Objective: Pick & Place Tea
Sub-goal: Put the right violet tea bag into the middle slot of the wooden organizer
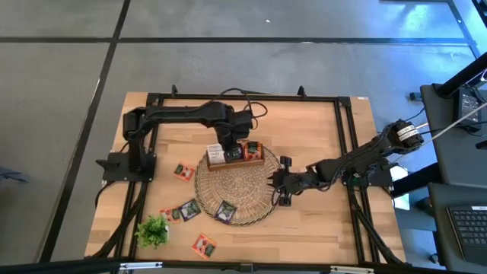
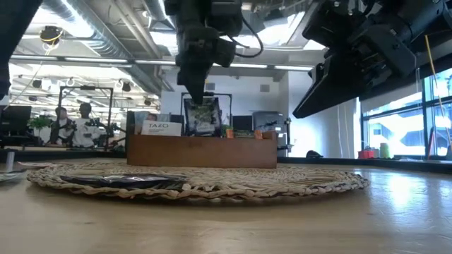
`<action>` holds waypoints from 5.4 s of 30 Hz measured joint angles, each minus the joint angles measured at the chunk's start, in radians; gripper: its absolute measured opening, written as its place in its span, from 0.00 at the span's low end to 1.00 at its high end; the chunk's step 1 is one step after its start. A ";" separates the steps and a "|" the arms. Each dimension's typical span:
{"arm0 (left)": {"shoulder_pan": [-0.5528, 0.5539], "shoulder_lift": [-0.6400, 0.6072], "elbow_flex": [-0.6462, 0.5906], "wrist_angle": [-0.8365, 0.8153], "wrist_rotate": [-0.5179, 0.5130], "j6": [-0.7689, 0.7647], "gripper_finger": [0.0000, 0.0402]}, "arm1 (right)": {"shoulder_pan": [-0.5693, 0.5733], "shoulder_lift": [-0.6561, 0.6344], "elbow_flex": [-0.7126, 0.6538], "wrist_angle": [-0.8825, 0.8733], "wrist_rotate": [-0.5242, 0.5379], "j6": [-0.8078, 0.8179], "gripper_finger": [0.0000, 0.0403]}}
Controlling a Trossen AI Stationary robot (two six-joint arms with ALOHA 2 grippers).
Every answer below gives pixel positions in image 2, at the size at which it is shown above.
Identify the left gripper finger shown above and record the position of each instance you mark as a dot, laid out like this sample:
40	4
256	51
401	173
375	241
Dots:
196	83

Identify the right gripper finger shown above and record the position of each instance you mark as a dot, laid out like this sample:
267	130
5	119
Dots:
339	102
332	81

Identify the purple foil tea packet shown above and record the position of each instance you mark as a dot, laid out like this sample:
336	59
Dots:
10	176
123	181
203	120

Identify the white and orange tea packet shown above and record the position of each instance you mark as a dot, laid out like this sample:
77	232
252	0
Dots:
160	128

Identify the red foil tea packet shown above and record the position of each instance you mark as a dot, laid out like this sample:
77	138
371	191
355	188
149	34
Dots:
243	134
35	164

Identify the round woven straw placemat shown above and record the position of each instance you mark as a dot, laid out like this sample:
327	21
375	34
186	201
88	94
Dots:
282	180

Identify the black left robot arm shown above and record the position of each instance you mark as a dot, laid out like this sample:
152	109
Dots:
14	35

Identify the black computer monitor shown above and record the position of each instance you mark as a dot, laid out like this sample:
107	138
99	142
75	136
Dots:
176	118
242	122
16	118
268	121

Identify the long ceiling light strip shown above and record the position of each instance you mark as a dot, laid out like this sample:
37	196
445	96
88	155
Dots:
289	67

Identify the black ceiling spotlight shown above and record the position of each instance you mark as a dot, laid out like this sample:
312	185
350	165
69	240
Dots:
37	83
147	102
126	86

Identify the black rounded object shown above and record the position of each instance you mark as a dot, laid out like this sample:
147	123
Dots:
313	154

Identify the red container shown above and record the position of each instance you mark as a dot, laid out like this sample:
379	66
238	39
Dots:
367	154

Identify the grey partition panel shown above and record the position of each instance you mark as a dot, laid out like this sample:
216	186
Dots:
141	116

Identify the pale green cup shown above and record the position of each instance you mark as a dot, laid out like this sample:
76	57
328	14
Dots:
385	150

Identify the wooden organizer box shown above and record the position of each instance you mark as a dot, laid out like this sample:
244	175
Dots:
201	151

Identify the black framed window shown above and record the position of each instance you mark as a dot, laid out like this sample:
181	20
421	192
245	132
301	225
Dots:
402	130

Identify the person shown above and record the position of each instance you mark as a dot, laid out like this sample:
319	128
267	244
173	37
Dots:
61	125
84	127

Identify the black and yellow ceiling device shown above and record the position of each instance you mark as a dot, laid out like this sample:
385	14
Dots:
51	35

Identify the leafy green office plant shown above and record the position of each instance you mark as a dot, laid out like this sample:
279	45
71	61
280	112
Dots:
40	122

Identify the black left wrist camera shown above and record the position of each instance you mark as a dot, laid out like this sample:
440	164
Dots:
226	53

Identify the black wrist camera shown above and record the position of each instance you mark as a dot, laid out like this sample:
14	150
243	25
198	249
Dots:
226	53
319	23

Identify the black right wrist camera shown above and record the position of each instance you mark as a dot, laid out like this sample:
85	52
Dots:
319	23

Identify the grey square wall panel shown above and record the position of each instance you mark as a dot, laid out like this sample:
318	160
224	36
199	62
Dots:
265	88

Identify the grey metal post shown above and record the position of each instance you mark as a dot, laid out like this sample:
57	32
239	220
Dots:
10	160

